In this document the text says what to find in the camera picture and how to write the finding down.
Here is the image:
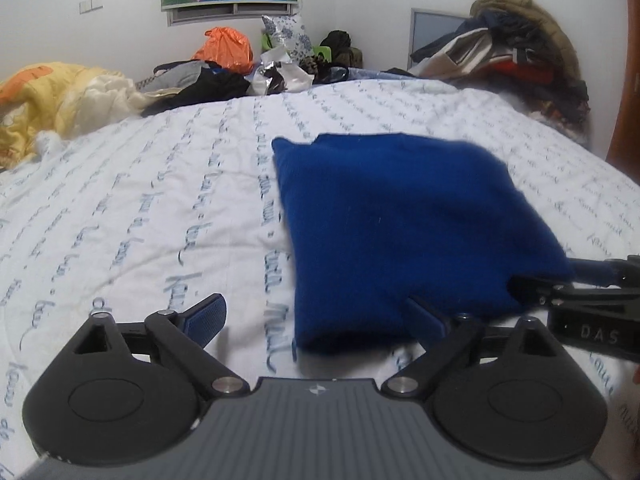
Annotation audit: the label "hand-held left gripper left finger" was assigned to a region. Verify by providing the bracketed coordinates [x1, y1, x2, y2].
[64, 293, 252, 402]

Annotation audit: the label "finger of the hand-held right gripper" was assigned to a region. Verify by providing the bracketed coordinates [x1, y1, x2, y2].
[507, 276, 640, 312]
[570, 256, 640, 286]

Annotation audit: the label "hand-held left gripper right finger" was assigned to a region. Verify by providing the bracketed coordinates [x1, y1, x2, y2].
[381, 297, 567, 402]

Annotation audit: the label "blue sweater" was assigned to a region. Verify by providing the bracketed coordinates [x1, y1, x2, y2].
[271, 131, 577, 353]

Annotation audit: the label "pile of mixed clothes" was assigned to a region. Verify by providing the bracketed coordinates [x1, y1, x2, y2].
[384, 0, 592, 133]

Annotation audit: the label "black clothes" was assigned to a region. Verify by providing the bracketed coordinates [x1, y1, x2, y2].
[142, 60, 252, 113]

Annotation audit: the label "white printed bedsheet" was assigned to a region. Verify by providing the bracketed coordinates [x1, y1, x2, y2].
[0, 76, 640, 480]

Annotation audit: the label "brown wooden door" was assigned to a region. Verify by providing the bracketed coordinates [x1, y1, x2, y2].
[606, 0, 640, 183]

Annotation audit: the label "grey garment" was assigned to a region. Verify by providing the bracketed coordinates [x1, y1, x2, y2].
[136, 60, 203, 95]

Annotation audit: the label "silver foil bag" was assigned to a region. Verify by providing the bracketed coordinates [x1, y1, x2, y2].
[249, 45, 317, 95]

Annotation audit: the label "yellow quilt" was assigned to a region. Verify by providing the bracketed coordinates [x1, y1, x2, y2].
[0, 62, 147, 171]

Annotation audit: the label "orange plastic bag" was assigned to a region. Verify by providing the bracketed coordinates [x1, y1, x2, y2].
[191, 27, 256, 75]

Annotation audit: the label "leopard print cloth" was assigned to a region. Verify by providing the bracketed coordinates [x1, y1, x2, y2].
[299, 52, 332, 75]

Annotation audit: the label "dark olive garment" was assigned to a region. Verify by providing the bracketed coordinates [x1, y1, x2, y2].
[319, 29, 364, 68]

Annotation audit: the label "green plastic item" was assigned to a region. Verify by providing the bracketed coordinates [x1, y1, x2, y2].
[261, 34, 335, 62]

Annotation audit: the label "grey picture frame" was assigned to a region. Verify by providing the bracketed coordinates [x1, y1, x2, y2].
[410, 7, 475, 70]

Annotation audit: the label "grey window frame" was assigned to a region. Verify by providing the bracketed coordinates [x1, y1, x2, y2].
[166, 2, 297, 26]

